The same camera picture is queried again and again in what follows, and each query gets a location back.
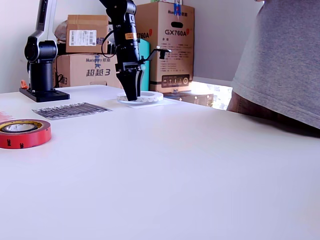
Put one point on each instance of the teal box with white print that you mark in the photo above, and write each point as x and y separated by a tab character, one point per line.
146	75

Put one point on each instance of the orange clamp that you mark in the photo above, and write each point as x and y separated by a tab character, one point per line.
23	84

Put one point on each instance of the wrist camera board on bracket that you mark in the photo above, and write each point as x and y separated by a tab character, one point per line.
163	53

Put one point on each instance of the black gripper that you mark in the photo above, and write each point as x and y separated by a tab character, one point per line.
120	67

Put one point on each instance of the cardboard box with blue print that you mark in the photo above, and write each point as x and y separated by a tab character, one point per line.
82	72

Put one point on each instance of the gray crumpled bag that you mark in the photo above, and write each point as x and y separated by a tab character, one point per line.
61	30

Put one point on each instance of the black scribbled paper sheet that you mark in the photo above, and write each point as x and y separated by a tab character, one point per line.
72	110

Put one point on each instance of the black gray Piper robot arm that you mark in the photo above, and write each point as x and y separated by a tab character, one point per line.
41	50

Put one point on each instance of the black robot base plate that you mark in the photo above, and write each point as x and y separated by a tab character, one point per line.
47	96

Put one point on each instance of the white tape roll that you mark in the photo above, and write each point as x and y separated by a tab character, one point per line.
152	97

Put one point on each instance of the cardboard box with shipping label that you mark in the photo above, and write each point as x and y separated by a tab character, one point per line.
85	22

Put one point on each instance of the blank white paper sheet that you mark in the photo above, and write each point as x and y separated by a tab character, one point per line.
165	103

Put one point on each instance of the GX760A cardboard box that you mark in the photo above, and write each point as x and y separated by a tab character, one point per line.
175	50

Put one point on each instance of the red tape roll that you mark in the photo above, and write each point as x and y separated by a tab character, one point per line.
25	140

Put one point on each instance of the person in gray shirt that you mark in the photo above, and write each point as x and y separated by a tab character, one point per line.
280	62

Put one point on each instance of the red scribbled paper sheet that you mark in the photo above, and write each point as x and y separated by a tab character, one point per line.
3	115

